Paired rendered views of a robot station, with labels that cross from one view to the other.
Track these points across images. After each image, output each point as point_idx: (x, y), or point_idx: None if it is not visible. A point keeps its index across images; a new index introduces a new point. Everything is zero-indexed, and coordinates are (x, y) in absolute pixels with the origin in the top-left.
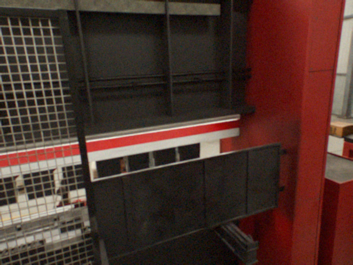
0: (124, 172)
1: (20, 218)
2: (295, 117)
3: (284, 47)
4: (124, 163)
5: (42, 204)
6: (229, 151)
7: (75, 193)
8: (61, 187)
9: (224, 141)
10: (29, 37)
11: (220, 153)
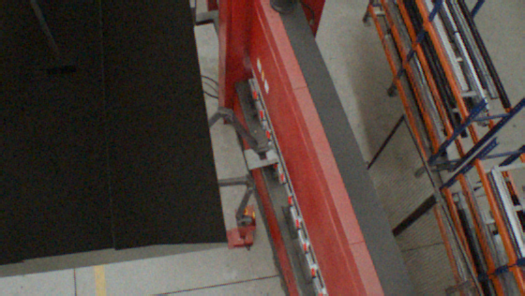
0: (267, 156)
1: (299, 229)
2: (314, 30)
3: (308, 4)
4: (262, 154)
5: (388, 164)
6: (242, 68)
7: (61, 280)
8: (250, 216)
9: (232, 66)
10: (406, 131)
11: (226, 76)
